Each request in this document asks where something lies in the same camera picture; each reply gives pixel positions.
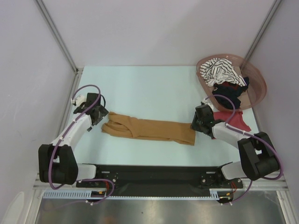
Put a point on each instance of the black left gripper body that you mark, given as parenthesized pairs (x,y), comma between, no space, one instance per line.
(102,113)

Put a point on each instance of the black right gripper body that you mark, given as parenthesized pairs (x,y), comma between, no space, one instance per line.
(196,124)

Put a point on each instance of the mustard yellow tank top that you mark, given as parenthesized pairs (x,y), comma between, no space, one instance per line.
(143,129)

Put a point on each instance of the red tank top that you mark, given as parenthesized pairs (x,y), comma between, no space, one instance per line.
(236,121)

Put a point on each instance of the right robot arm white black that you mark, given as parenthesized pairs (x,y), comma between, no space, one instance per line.
(258,158)

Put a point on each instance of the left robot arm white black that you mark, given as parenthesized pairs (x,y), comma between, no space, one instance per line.
(57,160)

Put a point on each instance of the black white striped tank top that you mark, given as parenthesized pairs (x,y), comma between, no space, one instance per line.
(218,71)

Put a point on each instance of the pink translucent laundry basket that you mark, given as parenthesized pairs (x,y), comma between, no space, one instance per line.
(257,86)

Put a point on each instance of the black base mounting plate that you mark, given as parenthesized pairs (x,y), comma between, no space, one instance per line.
(161,181)

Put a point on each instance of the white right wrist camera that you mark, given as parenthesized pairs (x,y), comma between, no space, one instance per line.
(205,102)

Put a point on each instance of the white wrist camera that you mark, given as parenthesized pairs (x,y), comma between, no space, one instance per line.
(77,101)
(205,102)

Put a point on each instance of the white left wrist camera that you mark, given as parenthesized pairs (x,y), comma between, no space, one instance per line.
(77,101)

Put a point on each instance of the grey slotted cable duct right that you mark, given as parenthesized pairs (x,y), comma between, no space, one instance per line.
(224,193)

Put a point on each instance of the grey slotted cable duct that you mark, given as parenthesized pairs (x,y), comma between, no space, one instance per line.
(75,194)
(224,193)

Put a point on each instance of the grey slotted cable duct left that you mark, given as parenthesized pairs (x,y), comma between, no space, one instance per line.
(75,194)

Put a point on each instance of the left aluminium corner post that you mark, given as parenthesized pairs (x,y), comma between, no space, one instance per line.
(56,34)

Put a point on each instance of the aluminium corner post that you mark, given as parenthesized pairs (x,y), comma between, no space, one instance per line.
(56,34)
(262,30)

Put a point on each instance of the aluminium frame rail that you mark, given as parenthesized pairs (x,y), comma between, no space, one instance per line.
(265,184)

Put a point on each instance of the right aluminium corner post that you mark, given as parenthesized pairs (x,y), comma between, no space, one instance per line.
(262,30)

